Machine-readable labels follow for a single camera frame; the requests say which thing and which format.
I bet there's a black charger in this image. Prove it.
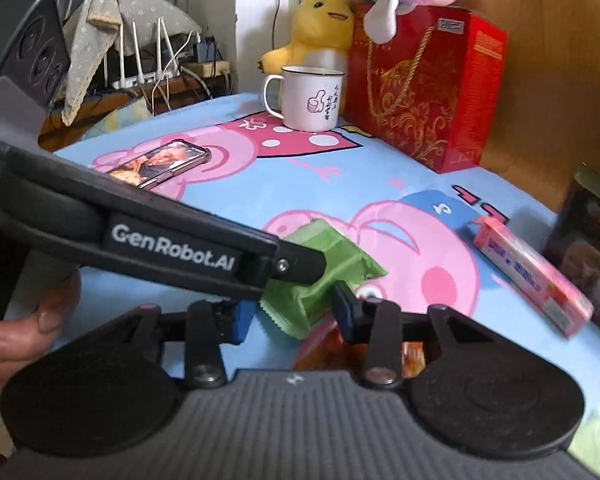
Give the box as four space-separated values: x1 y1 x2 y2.
194 35 220 61

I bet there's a floral grey cloth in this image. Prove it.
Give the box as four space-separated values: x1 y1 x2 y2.
60 0 203 127

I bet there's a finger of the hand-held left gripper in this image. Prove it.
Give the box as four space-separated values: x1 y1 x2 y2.
267 239 329 286

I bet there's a smartphone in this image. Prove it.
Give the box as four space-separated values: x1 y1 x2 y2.
105 140 212 191

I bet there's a cartoon pig printed bedsheet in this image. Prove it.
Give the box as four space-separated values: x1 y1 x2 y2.
52 91 600 478

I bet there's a white enamel mug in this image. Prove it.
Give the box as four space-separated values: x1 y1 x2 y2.
262 66 346 132

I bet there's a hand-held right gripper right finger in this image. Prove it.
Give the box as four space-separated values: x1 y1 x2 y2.
332 282 513 390

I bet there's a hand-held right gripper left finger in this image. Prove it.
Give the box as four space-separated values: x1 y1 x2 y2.
72 300 256 391

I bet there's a beige power strip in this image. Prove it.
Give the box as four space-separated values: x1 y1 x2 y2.
180 60 231 80

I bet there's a pale green snack packet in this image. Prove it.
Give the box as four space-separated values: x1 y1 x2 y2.
570 417 600 478

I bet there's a wooden headboard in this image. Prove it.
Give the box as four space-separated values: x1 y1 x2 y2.
450 0 600 211

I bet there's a light green pastry packet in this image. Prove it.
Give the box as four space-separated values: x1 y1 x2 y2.
260 217 388 338

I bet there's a red gift bag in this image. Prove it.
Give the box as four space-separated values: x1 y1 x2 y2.
344 2 508 175

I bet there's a pink chewing gum box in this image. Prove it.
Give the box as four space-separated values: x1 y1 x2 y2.
472 216 595 337

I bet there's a white router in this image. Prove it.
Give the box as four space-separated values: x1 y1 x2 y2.
111 19 177 92

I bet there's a wooden side table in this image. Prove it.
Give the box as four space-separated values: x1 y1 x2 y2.
37 75 231 152

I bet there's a yellow duck plush toy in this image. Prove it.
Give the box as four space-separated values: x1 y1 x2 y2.
259 0 356 116

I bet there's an orange-red snack packet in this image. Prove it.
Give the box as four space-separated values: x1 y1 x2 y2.
292 327 427 378

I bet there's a black cardboard box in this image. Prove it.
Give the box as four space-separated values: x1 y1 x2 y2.
542 162 600 331

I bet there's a person's left hand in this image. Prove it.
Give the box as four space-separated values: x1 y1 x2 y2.
0 270 83 393

